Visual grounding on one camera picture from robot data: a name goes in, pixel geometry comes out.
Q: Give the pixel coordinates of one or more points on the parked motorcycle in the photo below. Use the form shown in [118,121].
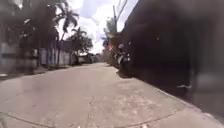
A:
[122,60]

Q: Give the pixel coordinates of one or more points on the grey concrete road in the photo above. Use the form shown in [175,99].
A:
[90,96]

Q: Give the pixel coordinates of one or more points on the utility pole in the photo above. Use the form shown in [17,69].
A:
[115,20]

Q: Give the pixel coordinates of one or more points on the pale corrugated fence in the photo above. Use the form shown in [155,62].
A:
[50,56]

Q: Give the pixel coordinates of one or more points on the group of palm trees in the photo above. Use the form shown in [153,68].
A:
[46,26]

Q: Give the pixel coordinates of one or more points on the concrete kerb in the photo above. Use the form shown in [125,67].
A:
[30,71]

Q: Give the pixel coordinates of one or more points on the dark tall wall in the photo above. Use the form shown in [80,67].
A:
[160,43]

